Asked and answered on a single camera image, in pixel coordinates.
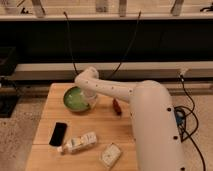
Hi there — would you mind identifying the green ceramic bowl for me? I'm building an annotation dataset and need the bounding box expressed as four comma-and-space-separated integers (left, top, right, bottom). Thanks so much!
63, 86, 90, 112

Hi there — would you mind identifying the left black cable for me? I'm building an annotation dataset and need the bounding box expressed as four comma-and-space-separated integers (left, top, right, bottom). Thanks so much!
62, 11, 80, 76

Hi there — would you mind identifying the black box at left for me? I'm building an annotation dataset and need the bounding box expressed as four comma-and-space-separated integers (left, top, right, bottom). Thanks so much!
0, 46, 19, 118

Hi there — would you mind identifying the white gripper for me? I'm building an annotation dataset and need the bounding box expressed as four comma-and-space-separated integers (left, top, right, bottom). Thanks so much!
81, 89, 98, 108

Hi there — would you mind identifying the white labelled bottle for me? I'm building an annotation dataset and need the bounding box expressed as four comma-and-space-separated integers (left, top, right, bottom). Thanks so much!
57, 132, 98, 154

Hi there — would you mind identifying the black floor cable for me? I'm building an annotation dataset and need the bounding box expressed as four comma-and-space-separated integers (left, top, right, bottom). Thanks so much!
173, 74, 208, 171

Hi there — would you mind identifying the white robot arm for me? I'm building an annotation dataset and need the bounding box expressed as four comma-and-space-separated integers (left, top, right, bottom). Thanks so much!
75, 67, 186, 171

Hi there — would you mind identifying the black smartphone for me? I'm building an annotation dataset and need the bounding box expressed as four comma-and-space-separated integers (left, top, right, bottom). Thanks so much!
49, 122, 67, 146

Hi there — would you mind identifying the blue connector plug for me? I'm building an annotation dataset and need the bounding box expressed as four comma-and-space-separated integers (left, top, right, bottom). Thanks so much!
174, 110, 185, 125

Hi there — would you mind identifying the right black cable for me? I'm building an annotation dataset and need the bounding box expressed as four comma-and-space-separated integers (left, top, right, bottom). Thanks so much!
105, 11, 142, 81

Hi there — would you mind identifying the white rectangular packet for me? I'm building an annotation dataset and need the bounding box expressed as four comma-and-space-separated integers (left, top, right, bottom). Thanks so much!
100, 143, 122, 170

